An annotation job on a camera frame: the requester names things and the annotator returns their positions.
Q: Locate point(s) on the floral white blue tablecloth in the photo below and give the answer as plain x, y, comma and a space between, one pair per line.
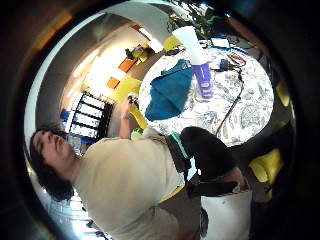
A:
246, 110

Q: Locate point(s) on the yellow chair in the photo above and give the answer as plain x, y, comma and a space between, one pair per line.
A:
266, 165
139, 54
126, 87
171, 43

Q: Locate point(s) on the blue cloth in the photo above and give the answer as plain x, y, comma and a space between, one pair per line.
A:
168, 93

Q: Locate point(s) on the purple box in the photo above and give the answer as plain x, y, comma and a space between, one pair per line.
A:
203, 80

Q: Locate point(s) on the the person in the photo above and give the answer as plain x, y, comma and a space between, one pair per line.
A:
126, 180

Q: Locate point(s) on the small black device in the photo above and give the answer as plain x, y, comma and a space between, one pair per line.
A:
224, 64

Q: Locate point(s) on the red loop object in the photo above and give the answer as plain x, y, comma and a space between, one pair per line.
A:
237, 59

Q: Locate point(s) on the tablet with lit screen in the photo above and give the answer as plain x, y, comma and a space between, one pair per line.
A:
220, 42

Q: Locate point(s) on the black framed window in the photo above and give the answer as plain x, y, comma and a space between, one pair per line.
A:
88, 115

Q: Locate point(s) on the green plants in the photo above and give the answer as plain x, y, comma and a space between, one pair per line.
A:
186, 15

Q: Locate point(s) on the orange wall panel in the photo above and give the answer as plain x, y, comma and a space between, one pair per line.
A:
127, 65
112, 82

